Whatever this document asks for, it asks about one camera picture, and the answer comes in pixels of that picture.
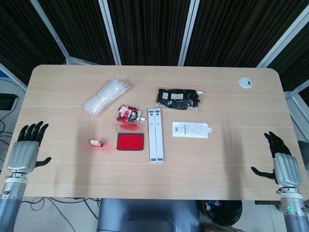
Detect red ink pad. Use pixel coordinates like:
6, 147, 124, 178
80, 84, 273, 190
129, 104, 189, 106
116, 123, 146, 151

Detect black floor cables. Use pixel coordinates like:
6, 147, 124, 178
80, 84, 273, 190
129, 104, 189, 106
23, 197, 98, 232

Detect red snack pouch with spout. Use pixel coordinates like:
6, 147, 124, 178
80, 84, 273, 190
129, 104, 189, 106
116, 104, 147, 124

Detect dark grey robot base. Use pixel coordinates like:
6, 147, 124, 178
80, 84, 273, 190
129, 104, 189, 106
96, 198, 201, 232

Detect white flat package with barcode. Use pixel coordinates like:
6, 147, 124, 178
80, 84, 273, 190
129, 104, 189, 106
171, 121, 213, 139

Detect white partition frame post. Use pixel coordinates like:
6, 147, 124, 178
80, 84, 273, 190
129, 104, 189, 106
31, 0, 70, 65
98, 0, 122, 65
256, 11, 309, 69
178, 0, 201, 66

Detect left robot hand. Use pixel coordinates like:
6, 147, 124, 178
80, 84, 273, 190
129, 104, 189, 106
7, 121, 52, 174

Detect black table foot bar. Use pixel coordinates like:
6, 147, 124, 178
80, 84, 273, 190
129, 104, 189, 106
254, 200, 279, 206

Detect black monitor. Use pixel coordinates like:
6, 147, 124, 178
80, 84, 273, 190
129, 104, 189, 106
0, 94, 19, 112

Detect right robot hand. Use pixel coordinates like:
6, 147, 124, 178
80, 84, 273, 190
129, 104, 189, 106
250, 131, 303, 188

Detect white table cable grommet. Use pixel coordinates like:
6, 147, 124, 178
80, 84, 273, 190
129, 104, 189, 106
239, 76, 253, 88

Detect black trash bin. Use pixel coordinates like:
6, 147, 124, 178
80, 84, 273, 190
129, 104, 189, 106
202, 200, 243, 228

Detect white folding stand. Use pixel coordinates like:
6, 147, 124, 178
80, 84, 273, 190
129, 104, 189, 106
147, 108, 167, 163

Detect bag of clear plastic tubes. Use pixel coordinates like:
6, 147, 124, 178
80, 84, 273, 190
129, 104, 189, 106
83, 76, 133, 116

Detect black gloves in clear bag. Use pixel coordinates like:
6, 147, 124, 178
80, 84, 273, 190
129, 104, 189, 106
155, 87, 204, 113

